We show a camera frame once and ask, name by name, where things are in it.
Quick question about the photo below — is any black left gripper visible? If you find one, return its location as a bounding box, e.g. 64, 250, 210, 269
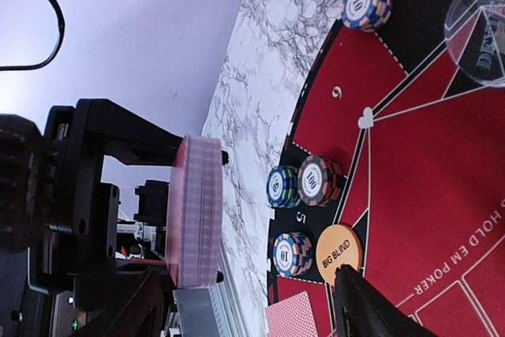
1, 99, 182, 312

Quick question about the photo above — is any small orange black chip pile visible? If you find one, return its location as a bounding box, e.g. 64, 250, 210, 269
297, 155, 342, 207

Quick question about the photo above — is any clear round dealer button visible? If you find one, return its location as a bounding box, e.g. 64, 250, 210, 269
444, 0, 504, 87

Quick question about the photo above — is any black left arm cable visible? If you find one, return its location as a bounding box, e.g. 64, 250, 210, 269
0, 0, 66, 72

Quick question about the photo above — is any white blue chip pile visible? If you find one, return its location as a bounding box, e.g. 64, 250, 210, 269
342, 0, 392, 33
272, 232, 313, 277

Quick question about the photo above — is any orange round blind button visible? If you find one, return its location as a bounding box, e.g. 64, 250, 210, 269
316, 224, 364, 286

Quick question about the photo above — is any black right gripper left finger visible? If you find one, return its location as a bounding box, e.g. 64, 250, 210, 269
84, 270, 164, 336

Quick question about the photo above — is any red playing card deck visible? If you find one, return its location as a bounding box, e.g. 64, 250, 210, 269
165, 135, 223, 289

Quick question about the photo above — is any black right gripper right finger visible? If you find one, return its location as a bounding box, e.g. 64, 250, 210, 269
333, 264, 434, 337

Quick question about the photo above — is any round red black poker mat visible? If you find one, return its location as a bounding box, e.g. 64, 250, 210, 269
268, 0, 504, 336

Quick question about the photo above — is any aluminium front rail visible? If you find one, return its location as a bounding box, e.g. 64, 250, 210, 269
171, 249, 253, 337

